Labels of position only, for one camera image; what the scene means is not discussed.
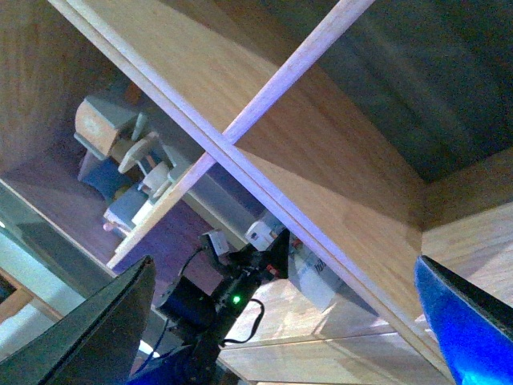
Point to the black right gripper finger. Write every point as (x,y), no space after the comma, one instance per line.
(473,328)

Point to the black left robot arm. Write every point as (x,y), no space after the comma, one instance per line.
(181,365)

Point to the wooden bookshelf unit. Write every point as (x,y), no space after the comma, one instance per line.
(374,130)

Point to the low wooden compartment shelf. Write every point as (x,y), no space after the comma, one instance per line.
(15,296)

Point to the wooden toy figure set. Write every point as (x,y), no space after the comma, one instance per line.
(141,153)

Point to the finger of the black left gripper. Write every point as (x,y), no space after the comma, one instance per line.
(97,342)

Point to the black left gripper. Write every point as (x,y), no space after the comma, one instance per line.
(204,320)

